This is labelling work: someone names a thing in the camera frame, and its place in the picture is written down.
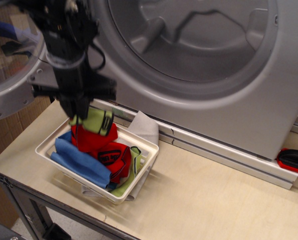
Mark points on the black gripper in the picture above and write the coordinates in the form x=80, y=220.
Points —
x=79, y=83

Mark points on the green cloth with black trim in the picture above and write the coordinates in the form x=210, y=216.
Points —
x=98, y=121

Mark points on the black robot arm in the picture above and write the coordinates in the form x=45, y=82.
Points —
x=68, y=31

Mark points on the washing machine round door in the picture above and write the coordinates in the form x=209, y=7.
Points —
x=23, y=62

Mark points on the grey toy washing machine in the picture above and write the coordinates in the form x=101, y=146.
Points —
x=224, y=69

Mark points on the blue cloth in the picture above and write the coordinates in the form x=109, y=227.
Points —
x=81, y=163

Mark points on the red cloth with black trim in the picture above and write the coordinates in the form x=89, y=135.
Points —
x=115, y=156

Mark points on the white plastic basket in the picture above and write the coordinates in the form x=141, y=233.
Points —
x=46, y=147

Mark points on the green cloth in basket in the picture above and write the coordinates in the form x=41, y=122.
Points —
x=132, y=172

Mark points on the red and black tool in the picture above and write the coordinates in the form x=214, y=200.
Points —
x=288, y=159

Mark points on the metal table frame leg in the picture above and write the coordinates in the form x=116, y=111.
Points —
x=32, y=207

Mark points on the aluminium extrusion rail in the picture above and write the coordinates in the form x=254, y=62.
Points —
x=214, y=152

